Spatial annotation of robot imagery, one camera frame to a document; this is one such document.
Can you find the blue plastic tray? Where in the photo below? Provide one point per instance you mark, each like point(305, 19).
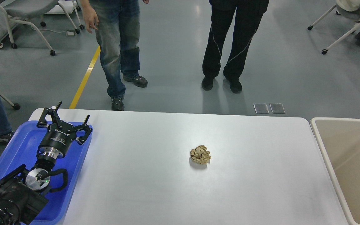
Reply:
point(21, 150)

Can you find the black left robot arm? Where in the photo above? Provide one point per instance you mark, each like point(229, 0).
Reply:
point(39, 169)

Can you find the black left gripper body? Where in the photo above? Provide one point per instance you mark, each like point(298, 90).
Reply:
point(57, 141)

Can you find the left metal floor plate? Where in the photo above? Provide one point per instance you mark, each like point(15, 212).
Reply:
point(261, 108)

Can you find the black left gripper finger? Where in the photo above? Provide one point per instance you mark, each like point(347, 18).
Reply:
point(53, 112)
point(84, 127)

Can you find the metal floor plate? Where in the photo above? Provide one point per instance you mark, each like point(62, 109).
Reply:
point(277, 108)
point(261, 108)

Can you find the right metal floor plate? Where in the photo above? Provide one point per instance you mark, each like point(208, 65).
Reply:
point(277, 108)

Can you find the person in black clothes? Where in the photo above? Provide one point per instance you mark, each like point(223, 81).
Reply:
point(246, 15)

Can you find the person in blue jeans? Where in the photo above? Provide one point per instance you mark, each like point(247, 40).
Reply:
point(117, 27)

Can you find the crumpled brown paper ball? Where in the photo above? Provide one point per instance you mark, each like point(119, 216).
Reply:
point(200, 155)

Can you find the beige plastic bin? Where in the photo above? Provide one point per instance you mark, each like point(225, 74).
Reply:
point(339, 143)

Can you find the white chair at left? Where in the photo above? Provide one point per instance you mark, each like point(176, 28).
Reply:
point(18, 11)

